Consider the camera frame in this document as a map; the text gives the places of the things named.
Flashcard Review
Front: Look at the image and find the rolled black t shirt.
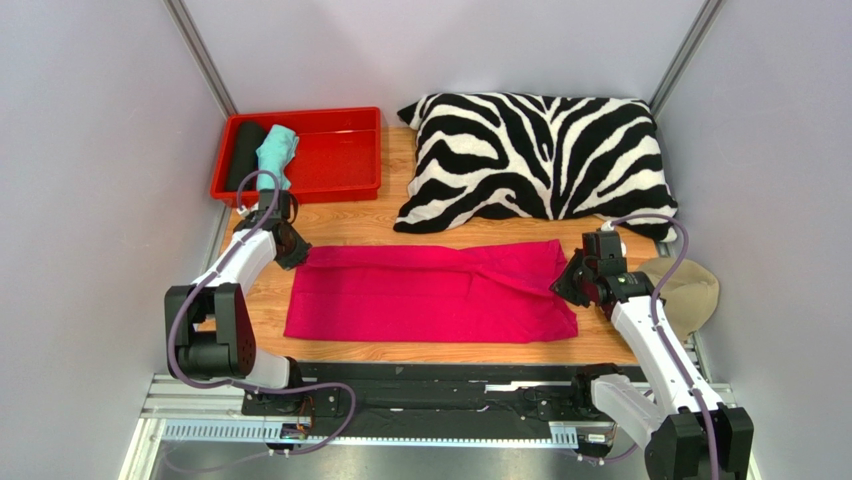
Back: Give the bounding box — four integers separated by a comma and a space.
224, 121, 267, 192

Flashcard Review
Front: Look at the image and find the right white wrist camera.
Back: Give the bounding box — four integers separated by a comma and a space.
597, 222, 627, 257

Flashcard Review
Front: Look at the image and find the red plastic tray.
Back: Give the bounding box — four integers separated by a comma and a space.
209, 106, 383, 208

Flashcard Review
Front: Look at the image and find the magenta t shirt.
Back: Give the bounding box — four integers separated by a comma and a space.
284, 240, 579, 344

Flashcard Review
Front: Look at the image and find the beige baseball cap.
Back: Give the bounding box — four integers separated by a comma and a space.
660, 259, 720, 343

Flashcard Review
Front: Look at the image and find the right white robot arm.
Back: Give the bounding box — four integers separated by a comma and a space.
551, 230, 754, 479

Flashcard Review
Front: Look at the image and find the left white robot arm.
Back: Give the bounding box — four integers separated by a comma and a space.
164, 190, 311, 393

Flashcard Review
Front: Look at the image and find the zebra print pillow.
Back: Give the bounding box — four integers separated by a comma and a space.
393, 92, 678, 242

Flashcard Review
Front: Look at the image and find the rolled teal t shirt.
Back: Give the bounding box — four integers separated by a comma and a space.
255, 124, 300, 191

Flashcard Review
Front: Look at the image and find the aluminium frame rail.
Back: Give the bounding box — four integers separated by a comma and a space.
119, 372, 760, 480

